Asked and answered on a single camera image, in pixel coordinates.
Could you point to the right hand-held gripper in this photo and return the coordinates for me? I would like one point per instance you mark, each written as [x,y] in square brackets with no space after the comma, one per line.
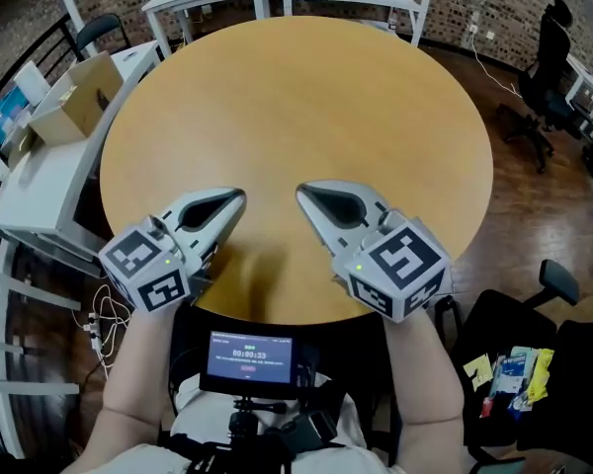
[405,260]

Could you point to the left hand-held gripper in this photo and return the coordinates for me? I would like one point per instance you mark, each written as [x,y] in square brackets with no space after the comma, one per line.
[131,255]

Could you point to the blue and white snack packet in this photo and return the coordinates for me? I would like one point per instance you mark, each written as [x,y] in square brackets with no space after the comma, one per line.
[516,371]

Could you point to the red printed packet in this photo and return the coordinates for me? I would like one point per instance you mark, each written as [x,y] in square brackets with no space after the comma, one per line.
[487,408]

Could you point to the blue and silver snack packet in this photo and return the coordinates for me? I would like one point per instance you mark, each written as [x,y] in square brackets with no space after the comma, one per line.
[519,402]

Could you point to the person's right forearm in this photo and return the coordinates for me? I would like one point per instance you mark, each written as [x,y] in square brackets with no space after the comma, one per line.
[425,388]

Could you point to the person's left forearm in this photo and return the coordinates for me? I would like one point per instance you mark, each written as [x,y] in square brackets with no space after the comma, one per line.
[128,388]

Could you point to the round wooden table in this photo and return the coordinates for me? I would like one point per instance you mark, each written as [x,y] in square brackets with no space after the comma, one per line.
[296,106]

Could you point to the black chest monitor screen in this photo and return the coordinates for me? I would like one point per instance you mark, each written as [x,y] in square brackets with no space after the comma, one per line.
[249,361]

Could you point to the white power strip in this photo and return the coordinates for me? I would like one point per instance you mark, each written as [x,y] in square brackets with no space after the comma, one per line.
[95,336]

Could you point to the white cabinet desk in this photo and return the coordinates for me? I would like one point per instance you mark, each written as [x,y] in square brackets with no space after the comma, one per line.
[44,181]

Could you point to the cardboard box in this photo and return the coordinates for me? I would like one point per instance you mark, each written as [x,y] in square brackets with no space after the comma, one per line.
[86,97]

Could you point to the small white bottle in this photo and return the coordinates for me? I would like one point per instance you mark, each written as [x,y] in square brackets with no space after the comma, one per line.
[393,22]

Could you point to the black mesh office chair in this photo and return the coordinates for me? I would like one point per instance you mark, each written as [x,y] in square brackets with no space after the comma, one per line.
[504,324]

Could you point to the white paper roll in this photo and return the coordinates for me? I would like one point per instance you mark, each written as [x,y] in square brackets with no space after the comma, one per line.
[32,82]

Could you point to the person's white shirt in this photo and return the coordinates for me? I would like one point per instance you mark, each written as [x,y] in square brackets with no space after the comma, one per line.
[356,457]

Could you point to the white work desk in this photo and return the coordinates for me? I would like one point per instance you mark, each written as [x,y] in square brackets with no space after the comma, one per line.
[580,82]

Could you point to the white metal rack frame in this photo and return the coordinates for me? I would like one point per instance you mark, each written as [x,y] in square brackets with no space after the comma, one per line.
[29,287]

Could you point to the black metal frame chair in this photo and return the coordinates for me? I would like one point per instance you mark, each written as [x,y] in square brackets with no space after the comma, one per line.
[101,27]

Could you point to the black chest harness mount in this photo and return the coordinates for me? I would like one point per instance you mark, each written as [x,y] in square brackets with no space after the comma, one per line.
[247,437]

